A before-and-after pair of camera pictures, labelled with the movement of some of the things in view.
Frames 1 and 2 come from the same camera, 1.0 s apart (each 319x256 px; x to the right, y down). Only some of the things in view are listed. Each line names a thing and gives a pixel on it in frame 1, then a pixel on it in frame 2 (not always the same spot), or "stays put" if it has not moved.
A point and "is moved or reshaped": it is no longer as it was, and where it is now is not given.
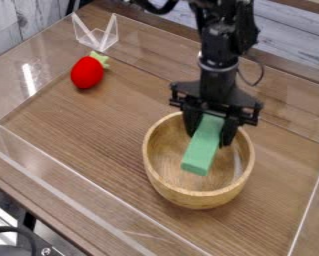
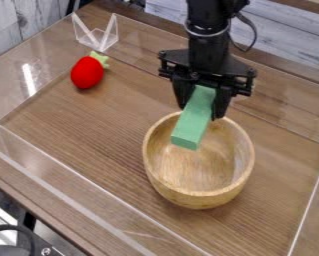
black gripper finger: x=229 y=131 -> x=221 y=104
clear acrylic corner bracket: x=97 y=38 stays put
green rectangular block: x=204 y=145 is moved or reshaped
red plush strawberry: x=89 y=69 stays put
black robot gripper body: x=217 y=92 -> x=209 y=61
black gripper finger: x=193 y=119 -> x=184 y=88
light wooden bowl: x=188 y=188 stays put
